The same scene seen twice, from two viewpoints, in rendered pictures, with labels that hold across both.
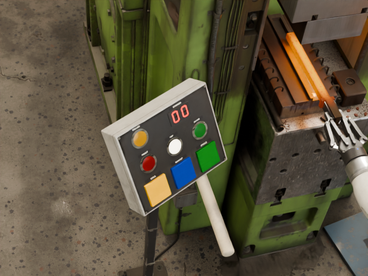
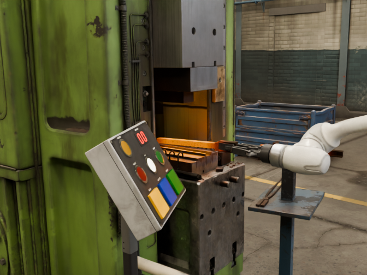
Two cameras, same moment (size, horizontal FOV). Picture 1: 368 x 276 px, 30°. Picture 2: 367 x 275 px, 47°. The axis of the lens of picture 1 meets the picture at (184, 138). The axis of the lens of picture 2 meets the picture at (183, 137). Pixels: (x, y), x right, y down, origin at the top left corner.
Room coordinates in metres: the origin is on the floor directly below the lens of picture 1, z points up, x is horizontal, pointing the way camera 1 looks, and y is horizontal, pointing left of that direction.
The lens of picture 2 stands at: (0.11, 0.59, 1.42)
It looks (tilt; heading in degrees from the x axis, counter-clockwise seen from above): 11 degrees down; 328
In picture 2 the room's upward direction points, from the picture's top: 1 degrees counter-clockwise
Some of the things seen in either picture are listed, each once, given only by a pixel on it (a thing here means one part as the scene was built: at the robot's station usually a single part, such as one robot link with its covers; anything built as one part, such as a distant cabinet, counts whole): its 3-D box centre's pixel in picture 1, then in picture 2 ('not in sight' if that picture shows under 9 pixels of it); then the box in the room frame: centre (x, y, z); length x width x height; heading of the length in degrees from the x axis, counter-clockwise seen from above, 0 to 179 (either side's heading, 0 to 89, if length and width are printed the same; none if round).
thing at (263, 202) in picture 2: not in sight; (275, 188); (1.76, -1.01, 0.68); 0.60 x 0.04 x 0.01; 122
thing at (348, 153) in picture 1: (351, 150); (262, 152); (1.34, -0.52, 1.03); 0.09 x 0.08 x 0.07; 22
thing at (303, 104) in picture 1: (286, 63); (166, 156); (1.76, -0.33, 0.96); 0.42 x 0.20 x 0.09; 22
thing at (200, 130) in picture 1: (200, 130); (159, 157); (1.30, -0.04, 1.09); 0.05 x 0.03 x 0.04; 112
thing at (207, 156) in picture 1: (207, 156); (173, 182); (1.27, -0.08, 1.01); 0.07 x 0.05 x 0.07; 137
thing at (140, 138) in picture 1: (139, 138); (125, 148); (1.18, 0.12, 1.16); 0.05 x 0.03 x 0.04; 112
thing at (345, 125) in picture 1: (348, 132); (248, 149); (1.41, -0.51, 1.03); 0.11 x 0.01 x 0.04; 15
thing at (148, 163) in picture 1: (148, 163); (141, 174); (1.15, 0.09, 1.09); 0.05 x 0.03 x 0.04; 112
